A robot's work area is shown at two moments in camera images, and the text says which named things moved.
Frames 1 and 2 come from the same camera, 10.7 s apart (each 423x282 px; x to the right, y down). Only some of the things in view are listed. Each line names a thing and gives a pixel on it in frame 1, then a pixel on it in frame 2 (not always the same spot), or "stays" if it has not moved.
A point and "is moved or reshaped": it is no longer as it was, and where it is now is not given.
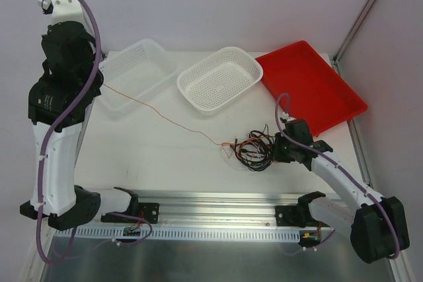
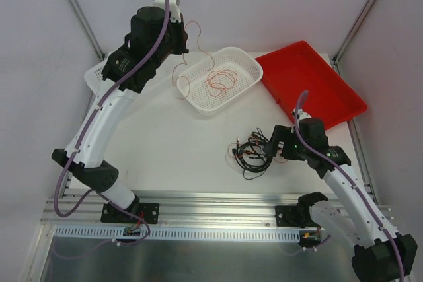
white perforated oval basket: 211,84 stays
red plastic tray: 317,94 stays
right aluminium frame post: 364,13 stays
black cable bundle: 256,150 is moved or reshaped
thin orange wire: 223,144 -> 217,82
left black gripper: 61,31 -> 180,38
